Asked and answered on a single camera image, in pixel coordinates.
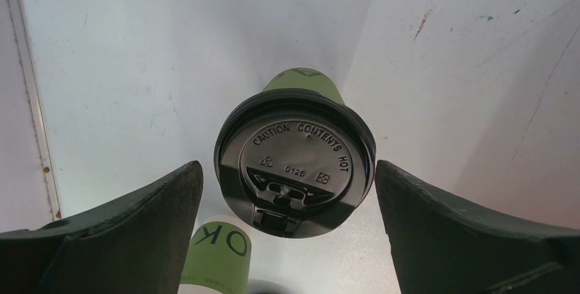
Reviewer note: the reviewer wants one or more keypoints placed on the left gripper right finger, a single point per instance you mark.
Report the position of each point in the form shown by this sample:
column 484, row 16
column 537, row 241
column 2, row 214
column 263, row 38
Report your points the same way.
column 442, row 243

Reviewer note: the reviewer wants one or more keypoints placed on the green paper coffee cup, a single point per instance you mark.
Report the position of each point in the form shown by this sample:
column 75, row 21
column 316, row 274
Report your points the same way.
column 306, row 79

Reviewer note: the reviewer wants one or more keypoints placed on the black coffee cup lid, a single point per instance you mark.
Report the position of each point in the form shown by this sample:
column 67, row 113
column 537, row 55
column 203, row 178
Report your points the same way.
column 294, row 164

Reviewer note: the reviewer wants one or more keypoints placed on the stack of paper cups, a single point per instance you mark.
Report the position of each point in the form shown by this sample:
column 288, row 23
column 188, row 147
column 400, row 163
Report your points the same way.
column 218, row 257

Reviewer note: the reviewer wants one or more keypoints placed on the aluminium frame rail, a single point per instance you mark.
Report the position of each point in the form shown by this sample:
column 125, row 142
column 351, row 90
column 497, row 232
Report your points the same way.
column 26, row 61

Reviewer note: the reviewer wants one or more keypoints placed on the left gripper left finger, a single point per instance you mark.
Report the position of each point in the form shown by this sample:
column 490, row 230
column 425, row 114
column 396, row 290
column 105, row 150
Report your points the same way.
column 136, row 243

